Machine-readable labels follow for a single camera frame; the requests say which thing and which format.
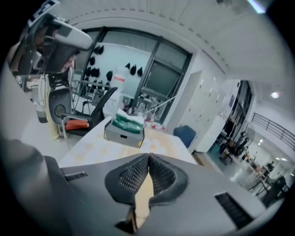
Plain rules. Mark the orange flat bag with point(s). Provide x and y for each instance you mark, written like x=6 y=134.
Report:
x=77 y=124

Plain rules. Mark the black standing fan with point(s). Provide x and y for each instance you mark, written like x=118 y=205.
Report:
x=246 y=138

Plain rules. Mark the grey shell with black hole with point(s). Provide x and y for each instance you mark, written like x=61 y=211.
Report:
x=60 y=106

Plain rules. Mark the yellow plastic tray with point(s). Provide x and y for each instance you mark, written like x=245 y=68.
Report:
x=144 y=200

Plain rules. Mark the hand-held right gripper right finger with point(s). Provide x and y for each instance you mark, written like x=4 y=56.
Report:
x=168 y=179

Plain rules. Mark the white thin rod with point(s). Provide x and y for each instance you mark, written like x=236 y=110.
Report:
x=159 y=105

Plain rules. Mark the person's left forearm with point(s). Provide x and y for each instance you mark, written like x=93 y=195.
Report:
x=15 y=60

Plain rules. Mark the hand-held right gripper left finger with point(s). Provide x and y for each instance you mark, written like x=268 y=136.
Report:
x=129 y=177

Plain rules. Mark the cream clothed table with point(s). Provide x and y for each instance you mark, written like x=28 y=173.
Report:
x=96 y=147

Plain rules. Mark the black open tray box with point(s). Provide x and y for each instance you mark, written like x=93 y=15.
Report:
x=124 y=137

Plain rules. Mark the grey metal lockers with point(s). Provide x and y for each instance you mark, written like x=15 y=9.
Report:
x=207 y=108

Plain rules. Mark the group of black wall shells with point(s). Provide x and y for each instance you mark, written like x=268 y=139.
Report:
x=94 y=71

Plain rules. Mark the green and white packet bundle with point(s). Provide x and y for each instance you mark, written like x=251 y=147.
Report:
x=128 y=122

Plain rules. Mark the large red label water bottle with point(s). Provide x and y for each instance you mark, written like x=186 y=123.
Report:
x=121 y=79

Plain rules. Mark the group of clear water jugs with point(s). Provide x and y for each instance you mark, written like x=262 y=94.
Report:
x=156 y=122

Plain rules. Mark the black mesh office chair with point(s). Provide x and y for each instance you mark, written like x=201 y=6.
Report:
x=99 y=110

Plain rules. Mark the black metal railing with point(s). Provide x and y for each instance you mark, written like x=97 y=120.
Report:
x=274 y=125

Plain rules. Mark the blue upholstered chair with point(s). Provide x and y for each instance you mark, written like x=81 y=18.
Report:
x=185 y=136

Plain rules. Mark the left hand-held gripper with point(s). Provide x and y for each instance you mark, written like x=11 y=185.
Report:
x=66 y=37

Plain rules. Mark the black framed window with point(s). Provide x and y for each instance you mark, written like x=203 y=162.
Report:
x=166 y=76

